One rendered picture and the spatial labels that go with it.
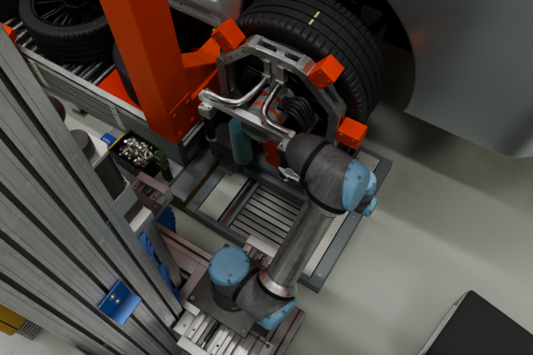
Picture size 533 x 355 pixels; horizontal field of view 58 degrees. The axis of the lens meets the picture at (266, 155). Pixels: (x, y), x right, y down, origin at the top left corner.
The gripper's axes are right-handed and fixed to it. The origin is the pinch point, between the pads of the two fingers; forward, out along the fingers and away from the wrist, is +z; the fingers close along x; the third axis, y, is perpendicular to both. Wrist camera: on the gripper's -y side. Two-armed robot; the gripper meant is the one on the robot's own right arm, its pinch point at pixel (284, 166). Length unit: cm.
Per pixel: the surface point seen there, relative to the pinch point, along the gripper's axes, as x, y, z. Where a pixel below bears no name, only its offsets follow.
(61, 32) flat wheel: -27, -33, 157
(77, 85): -9, -45, 134
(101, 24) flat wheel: -43, -32, 142
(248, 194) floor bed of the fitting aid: -15, -76, 30
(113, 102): -10, -44, 109
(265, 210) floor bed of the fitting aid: -12, -77, 18
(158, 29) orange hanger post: -8, 32, 57
